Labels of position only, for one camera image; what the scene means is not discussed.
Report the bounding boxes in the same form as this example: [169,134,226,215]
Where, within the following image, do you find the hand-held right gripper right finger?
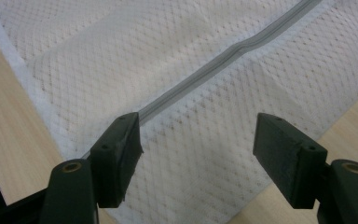
[252,112,329,210]

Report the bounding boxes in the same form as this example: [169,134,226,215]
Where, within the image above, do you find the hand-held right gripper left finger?
[89,111,145,209]

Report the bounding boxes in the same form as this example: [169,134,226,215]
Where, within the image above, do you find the white mesh laundry bag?
[0,0,358,224]

